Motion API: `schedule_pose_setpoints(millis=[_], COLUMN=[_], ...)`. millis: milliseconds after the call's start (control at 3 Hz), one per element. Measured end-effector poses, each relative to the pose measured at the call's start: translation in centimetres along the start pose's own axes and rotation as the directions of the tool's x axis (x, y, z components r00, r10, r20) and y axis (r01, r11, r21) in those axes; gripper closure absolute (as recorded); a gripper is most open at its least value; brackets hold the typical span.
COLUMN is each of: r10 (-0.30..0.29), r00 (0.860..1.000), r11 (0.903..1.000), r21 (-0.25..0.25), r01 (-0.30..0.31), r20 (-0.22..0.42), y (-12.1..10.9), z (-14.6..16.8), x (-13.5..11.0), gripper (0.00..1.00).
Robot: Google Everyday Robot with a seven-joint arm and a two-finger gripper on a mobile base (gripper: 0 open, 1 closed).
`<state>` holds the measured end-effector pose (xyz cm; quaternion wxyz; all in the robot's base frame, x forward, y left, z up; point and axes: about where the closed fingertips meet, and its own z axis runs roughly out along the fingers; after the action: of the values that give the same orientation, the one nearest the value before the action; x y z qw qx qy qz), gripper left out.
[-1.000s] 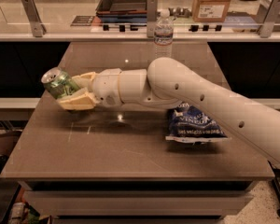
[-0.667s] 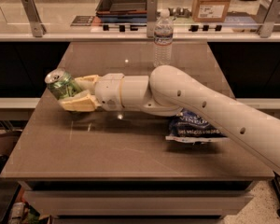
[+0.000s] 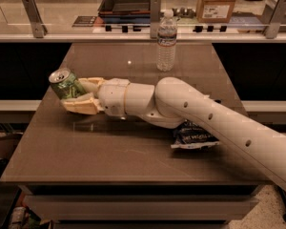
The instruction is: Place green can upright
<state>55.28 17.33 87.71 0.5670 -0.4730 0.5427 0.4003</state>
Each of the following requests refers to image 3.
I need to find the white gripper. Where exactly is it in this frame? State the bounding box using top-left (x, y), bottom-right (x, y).
top-left (61, 77), bottom-right (130, 116)

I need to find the green soda can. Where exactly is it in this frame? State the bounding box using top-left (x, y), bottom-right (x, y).
top-left (49, 68), bottom-right (87, 99)

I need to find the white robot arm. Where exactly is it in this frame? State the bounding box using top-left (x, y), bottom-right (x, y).
top-left (62, 77), bottom-right (286, 190)

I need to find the can on floor shelf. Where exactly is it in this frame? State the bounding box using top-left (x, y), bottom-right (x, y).
top-left (8, 207), bottom-right (29, 229)

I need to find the orange open toolbox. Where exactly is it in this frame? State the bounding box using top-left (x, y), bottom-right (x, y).
top-left (98, 0), bottom-right (151, 17)

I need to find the clear plastic water bottle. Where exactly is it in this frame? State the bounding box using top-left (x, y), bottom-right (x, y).
top-left (156, 10), bottom-right (177, 72)

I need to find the blue chip bag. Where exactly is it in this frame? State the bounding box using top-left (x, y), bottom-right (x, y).
top-left (171, 121), bottom-right (220, 150)

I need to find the grey table drawer unit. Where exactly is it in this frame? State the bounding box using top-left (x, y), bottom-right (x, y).
top-left (24, 194), bottom-right (258, 223)

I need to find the cardboard box with label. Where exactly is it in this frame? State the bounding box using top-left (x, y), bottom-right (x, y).
top-left (195, 0), bottom-right (236, 23)

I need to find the left metal glass bracket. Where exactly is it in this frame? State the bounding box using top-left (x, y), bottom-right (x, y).
top-left (21, 0), bottom-right (48, 38)

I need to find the metal glass bracket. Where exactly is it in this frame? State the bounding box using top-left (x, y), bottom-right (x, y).
top-left (21, 0), bottom-right (48, 38)
top-left (150, 0), bottom-right (161, 39)
top-left (261, 0), bottom-right (286, 39)

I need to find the middle metal glass bracket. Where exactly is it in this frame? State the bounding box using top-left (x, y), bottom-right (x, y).
top-left (150, 0), bottom-right (161, 39)

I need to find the right metal glass bracket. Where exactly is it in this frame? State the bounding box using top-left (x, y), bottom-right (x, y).
top-left (261, 0), bottom-right (286, 39)

